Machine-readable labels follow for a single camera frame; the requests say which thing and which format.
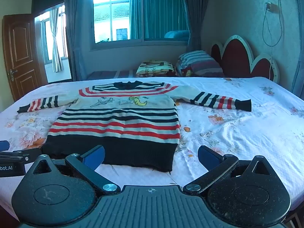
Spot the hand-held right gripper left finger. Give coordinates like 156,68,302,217
30,145,121,195

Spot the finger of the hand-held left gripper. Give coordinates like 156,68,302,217
0,140,43,165

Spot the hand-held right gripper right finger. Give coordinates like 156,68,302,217
183,145,272,195

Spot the striped knit sweater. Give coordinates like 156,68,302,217
17,81,252,173

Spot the floral bed sheet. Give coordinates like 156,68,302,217
0,76,304,215

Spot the striped pillow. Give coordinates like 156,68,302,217
176,50,225,78

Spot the brown wooden door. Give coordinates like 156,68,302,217
2,14,48,101

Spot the folded yellow patterned blanket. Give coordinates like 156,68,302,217
136,61,178,78

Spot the red scalloped headboard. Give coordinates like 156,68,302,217
211,35,280,84

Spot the white sheer curtain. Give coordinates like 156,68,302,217
49,8,64,73

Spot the grey curtain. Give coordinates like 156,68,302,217
290,0,304,96
64,0,84,82
180,0,211,52

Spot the teal cushion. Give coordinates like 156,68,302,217
164,30,190,40

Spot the teal curtain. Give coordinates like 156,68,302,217
129,0,190,40

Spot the sliding glass window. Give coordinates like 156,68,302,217
90,0,190,51

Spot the wall charger with cable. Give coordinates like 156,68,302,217
262,0,284,81

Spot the wall socket with charger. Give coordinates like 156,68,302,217
265,2,279,13

